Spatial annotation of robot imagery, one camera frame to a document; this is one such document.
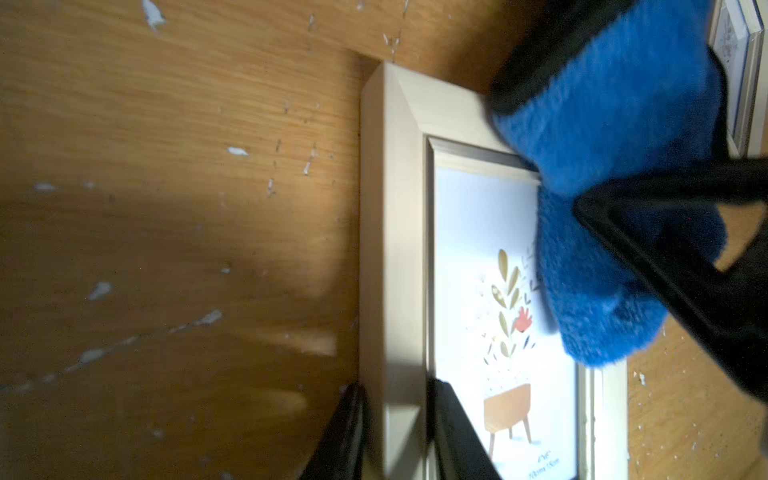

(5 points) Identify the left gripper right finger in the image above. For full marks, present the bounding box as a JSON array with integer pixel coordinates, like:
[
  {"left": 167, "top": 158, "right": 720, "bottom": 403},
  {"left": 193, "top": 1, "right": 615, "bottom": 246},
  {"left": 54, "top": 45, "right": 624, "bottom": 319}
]
[{"left": 428, "top": 379, "right": 501, "bottom": 480}]

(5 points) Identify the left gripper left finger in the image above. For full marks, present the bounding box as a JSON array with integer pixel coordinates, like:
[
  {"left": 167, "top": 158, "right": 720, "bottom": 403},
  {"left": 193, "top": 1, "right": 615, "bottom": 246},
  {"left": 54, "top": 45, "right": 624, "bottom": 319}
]
[{"left": 299, "top": 383, "right": 366, "bottom": 480}]

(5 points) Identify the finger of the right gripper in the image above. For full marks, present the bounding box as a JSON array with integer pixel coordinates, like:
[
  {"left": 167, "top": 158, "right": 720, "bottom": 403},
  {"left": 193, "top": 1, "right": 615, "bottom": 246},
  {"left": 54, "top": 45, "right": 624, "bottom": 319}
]
[{"left": 573, "top": 158, "right": 767, "bottom": 402}]

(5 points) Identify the white picture frame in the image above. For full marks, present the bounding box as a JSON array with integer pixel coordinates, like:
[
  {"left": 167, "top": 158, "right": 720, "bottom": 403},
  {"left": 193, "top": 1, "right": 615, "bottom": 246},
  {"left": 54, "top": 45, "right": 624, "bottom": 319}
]
[{"left": 359, "top": 63, "right": 630, "bottom": 479}]

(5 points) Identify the blue microfiber cloth black trim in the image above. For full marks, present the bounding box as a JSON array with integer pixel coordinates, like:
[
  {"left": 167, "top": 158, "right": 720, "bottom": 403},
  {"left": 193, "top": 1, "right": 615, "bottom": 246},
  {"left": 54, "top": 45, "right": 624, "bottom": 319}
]
[{"left": 488, "top": 1, "right": 728, "bottom": 368}]

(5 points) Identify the white picture frame deer print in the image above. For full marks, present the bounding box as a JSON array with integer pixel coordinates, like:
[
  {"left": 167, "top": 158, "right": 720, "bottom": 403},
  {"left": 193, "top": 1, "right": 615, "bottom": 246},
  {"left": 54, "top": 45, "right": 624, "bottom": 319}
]
[{"left": 709, "top": 0, "right": 767, "bottom": 158}]

